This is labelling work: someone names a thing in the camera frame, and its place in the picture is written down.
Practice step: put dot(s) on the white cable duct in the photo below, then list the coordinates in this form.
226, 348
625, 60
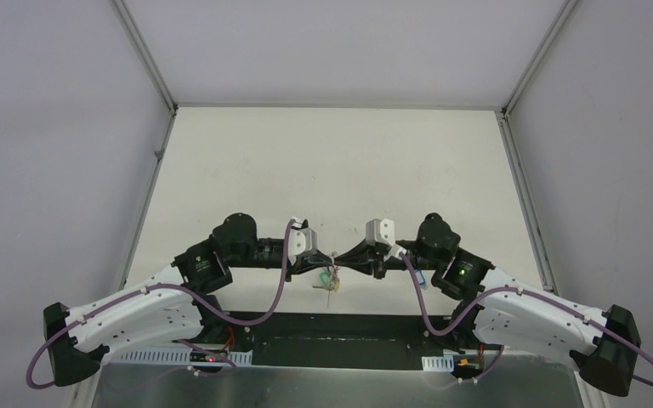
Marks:
440, 363
181, 356

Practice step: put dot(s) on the blue key tag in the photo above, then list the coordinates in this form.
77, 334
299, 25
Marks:
421, 280

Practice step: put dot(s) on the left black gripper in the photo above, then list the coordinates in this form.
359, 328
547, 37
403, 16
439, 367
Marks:
298, 263

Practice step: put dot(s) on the right circuit board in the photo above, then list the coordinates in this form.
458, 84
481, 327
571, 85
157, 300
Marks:
467, 368

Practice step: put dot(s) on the right white cable duct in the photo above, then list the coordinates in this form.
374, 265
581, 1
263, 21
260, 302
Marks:
440, 363

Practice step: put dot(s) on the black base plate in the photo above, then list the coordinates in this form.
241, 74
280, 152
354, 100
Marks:
345, 341

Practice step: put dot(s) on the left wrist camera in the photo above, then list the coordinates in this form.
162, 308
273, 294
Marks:
301, 241

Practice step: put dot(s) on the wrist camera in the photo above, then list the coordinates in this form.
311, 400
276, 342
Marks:
301, 241
380, 234

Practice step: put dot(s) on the circuit board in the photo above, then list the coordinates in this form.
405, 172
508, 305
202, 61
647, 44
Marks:
467, 368
209, 357

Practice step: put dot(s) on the left white cable duct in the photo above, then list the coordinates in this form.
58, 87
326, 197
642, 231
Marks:
181, 356

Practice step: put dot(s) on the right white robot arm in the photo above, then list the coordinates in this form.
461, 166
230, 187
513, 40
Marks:
496, 308

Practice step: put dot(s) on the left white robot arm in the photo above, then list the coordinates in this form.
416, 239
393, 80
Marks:
176, 303

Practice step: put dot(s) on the metal crescent keyring plate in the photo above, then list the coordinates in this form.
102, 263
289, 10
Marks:
335, 284

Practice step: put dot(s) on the aluminium frame rail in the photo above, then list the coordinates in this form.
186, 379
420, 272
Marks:
550, 338

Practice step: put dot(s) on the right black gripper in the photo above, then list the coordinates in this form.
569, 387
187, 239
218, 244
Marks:
365, 258

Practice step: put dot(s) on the left circuit board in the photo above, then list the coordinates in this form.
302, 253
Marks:
209, 357

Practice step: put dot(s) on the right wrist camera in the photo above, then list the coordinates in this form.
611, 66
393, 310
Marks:
380, 234

